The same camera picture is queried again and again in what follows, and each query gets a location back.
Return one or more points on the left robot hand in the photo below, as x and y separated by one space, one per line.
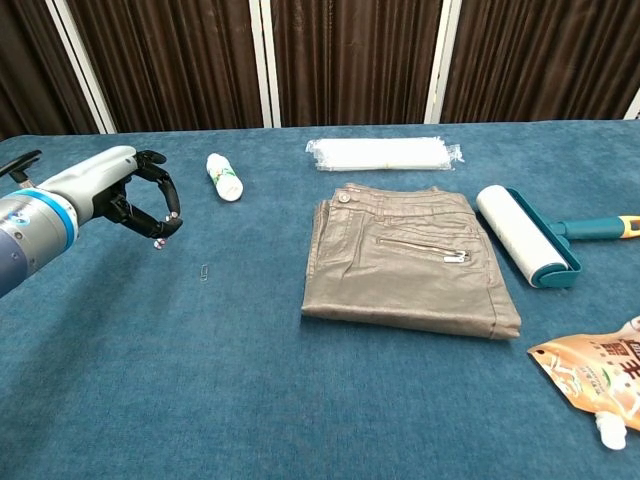
100 175

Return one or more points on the metal paper clip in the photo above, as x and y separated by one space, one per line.
204 273

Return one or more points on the orange sauce pouch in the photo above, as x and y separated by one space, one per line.
590 385

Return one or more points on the teal lint roller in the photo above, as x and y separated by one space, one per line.
520 230

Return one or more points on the folded brown trousers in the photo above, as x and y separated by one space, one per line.
400 280

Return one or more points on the dark curtain screen panel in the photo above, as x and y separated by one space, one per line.
350 60
170 60
540 55
30 65

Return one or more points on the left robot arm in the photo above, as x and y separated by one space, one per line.
25 235

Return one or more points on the small white plastic bottle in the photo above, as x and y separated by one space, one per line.
225 180

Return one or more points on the blue table mat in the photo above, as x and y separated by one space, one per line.
200 375

